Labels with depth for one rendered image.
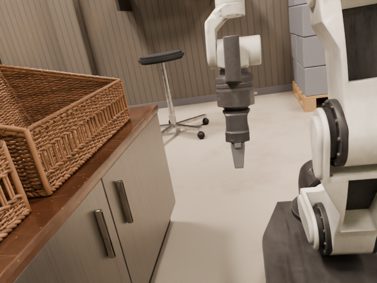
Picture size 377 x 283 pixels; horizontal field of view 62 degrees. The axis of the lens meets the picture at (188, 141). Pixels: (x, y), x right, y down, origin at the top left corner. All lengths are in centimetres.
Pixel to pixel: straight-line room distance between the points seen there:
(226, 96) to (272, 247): 56
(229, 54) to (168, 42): 302
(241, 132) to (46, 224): 43
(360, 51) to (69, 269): 72
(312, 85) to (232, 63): 223
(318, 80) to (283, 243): 198
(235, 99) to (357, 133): 25
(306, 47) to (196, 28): 132
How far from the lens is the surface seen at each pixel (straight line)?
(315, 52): 285
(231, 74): 69
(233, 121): 73
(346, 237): 92
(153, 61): 248
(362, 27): 74
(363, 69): 73
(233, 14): 74
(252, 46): 73
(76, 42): 391
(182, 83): 373
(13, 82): 136
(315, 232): 93
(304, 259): 106
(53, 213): 67
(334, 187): 74
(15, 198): 67
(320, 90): 292
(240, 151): 73
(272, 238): 113
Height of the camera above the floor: 87
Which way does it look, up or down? 20 degrees down
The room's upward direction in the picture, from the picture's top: 10 degrees counter-clockwise
